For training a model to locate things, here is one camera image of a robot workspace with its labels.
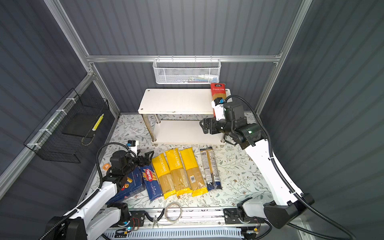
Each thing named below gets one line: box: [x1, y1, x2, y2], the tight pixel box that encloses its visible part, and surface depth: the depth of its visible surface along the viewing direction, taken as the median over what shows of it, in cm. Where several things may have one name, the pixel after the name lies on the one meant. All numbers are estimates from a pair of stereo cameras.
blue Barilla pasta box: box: [106, 166, 146, 205], surface depth 80 cm
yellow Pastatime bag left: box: [152, 153, 177, 200], surface depth 86 cm
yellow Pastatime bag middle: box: [165, 148, 193, 197], surface depth 88 cm
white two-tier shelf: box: [138, 88, 226, 145], surface depth 85 cm
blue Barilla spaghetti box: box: [139, 164, 164, 201], surface depth 84 cm
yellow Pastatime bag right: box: [179, 147, 209, 197], surface depth 88 cm
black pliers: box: [145, 208, 165, 229], surface depth 75 cm
